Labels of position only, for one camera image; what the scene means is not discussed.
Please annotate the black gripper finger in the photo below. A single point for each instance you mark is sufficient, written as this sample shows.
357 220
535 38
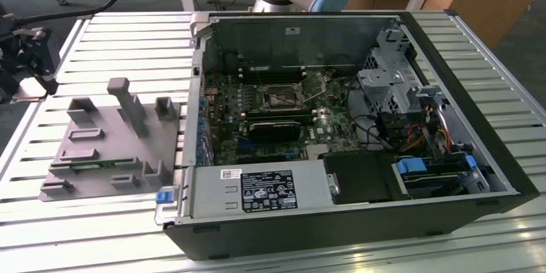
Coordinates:
41 59
9 87

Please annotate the black RAM slot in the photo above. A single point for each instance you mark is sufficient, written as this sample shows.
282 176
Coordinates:
273 76

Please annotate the CPU socket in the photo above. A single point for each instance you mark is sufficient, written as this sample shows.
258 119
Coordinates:
282 98

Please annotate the grey parts rack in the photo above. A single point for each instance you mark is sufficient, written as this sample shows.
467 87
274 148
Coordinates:
112 145

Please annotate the green RAM stick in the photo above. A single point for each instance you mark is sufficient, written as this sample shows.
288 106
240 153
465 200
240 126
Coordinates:
92 165

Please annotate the blue case latch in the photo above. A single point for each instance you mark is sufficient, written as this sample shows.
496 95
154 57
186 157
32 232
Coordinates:
165 198

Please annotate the silver power supply with label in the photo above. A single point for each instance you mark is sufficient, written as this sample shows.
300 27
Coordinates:
213 190

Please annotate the small black graphics card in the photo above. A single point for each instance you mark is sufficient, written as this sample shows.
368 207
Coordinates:
273 132

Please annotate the locking lever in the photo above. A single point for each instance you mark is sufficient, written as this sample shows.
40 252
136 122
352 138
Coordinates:
319 93

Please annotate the green motherboard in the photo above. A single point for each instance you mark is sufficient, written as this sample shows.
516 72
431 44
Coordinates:
329 126

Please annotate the small silver heatsink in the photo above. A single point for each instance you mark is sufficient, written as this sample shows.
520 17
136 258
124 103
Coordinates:
319 152

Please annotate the metal drive cage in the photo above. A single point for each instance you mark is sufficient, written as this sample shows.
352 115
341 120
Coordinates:
380 81

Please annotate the black PC case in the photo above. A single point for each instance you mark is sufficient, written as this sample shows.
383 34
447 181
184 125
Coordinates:
299 234

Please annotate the black plastic shroud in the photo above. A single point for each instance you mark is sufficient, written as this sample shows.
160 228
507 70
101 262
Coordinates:
363 177

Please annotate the hard disk in blue carrier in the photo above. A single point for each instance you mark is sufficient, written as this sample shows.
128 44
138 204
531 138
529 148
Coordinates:
412 167

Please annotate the small blue clip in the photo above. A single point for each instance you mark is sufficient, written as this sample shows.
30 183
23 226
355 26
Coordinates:
471 161

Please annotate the grey plastic bracket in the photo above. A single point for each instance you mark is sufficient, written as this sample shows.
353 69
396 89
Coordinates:
429 92

